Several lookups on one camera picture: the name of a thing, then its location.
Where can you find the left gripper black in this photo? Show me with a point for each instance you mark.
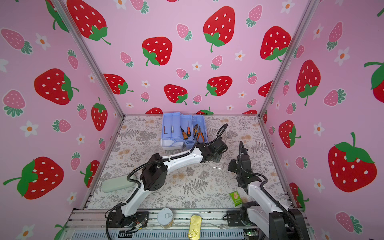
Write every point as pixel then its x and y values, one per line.
pixel 219 157

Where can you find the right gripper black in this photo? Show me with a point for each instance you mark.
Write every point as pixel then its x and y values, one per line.
pixel 233 162

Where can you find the orange black combination pliers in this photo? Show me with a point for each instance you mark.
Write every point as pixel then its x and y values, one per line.
pixel 200 136

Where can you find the small orange screwdriver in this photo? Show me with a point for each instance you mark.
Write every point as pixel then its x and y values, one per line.
pixel 188 129

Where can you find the white pink blue tool box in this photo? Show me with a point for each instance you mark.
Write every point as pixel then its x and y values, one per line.
pixel 176 141

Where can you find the orange needle nose pliers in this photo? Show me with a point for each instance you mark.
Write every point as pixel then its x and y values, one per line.
pixel 195 130

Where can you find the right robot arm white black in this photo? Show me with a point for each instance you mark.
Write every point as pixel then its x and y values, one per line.
pixel 273 220

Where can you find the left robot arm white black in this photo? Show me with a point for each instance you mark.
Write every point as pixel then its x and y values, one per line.
pixel 151 176

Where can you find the green snack packet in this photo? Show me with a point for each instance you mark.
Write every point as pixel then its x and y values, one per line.
pixel 236 198

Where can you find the gold oval tin can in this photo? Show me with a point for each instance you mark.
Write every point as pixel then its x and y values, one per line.
pixel 195 228

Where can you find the round silver tin can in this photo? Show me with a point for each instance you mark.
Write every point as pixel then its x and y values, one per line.
pixel 165 218

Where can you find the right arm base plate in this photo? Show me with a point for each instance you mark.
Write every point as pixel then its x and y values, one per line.
pixel 249 218

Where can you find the aluminium front rail frame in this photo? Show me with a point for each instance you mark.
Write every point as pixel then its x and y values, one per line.
pixel 91 225

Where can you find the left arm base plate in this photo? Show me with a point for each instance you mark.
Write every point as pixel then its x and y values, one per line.
pixel 132 220

